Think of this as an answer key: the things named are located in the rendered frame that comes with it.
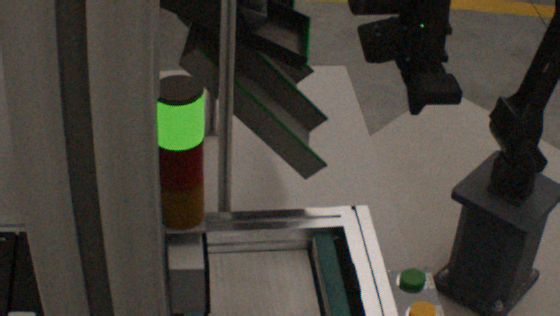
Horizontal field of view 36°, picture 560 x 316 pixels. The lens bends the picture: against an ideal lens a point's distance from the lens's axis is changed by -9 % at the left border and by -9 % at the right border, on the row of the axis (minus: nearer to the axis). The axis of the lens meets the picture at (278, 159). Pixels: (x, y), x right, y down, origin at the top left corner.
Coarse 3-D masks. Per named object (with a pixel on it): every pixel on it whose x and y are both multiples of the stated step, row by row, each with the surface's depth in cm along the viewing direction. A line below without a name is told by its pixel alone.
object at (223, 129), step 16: (224, 0) 123; (224, 16) 125; (224, 32) 126; (224, 48) 128; (224, 64) 130; (224, 80) 131; (208, 96) 171; (224, 96) 133; (208, 112) 173; (224, 112) 135; (208, 128) 176; (224, 128) 137; (224, 144) 139; (224, 160) 141; (224, 176) 142; (224, 192) 144; (224, 208) 146
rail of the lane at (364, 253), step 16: (352, 208) 145; (352, 224) 142; (368, 224) 142; (352, 240) 139; (368, 240) 139; (352, 256) 136; (368, 256) 136; (352, 272) 132; (368, 272) 134; (384, 272) 133; (352, 288) 130; (368, 288) 130; (384, 288) 130; (352, 304) 136; (368, 304) 128; (384, 304) 128
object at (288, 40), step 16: (160, 0) 127; (176, 0) 127; (192, 0) 127; (208, 0) 127; (272, 0) 141; (192, 16) 129; (208, 16) 128; (240, 16) 128; (272, 16) 141; (288, 16) 142; (304, 16) 142; (240, 32) 130; (256, 32) 135; (272, 32) 137; (288, 32) 140; (304, 32) 140; (256, 48) 131; (272, 48) 131; (288, 48) 136; (304, 48) 136; (288, 64) 133; (304, 64) 132
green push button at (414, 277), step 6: (408, 270) 132; (414, 270) 132; (402, 276) 131; (408, 276) 131; (414, 276) 131; (420, 276) 131; (402, 282) 130; (408, 282) 130; (414, 282) 130; (420, 282) 130; (408, 288) 130; (414, 288) 130; (420, 288) 130
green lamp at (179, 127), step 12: (168, 108) 85; (180, 108) 85; (192, 108) 85; (168, 120) 86; (180, 120) 86; (192, 120) 86; (168, 132) 86; (180, 132) 86; (192, 132) 87; (168, 144) 87; (180, 144) 87; (192, 144) 88
